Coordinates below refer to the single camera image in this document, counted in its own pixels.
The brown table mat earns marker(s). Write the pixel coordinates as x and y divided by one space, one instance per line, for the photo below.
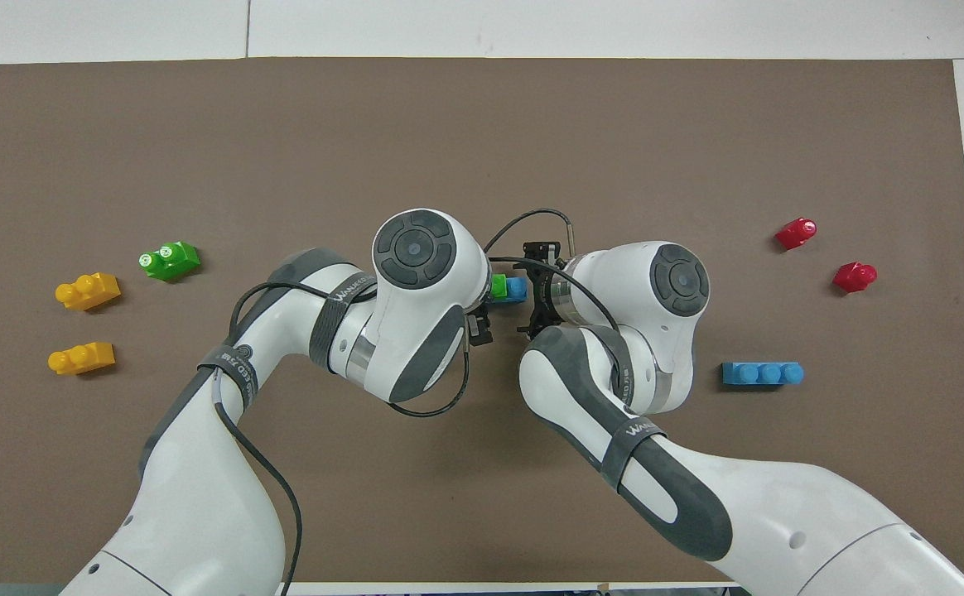
449 132

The yellow two-stud block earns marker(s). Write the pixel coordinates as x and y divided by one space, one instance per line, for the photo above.
88 291
83 358

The red single-stud block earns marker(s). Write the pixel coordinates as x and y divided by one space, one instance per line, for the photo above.
796 233
854 276

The plain green two-stud block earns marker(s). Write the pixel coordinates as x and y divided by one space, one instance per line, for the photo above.
498 287

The blue three-stud block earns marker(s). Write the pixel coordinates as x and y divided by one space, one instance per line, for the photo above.
762 374
516 289

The green block with white stickers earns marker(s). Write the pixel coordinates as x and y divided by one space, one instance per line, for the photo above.
171 261

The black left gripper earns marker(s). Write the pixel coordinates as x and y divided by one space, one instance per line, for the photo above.
480 327

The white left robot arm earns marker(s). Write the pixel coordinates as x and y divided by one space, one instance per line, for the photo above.
200 497

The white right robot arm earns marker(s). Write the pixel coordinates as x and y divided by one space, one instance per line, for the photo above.
780 513

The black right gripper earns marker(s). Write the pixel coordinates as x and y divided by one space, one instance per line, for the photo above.
547 290

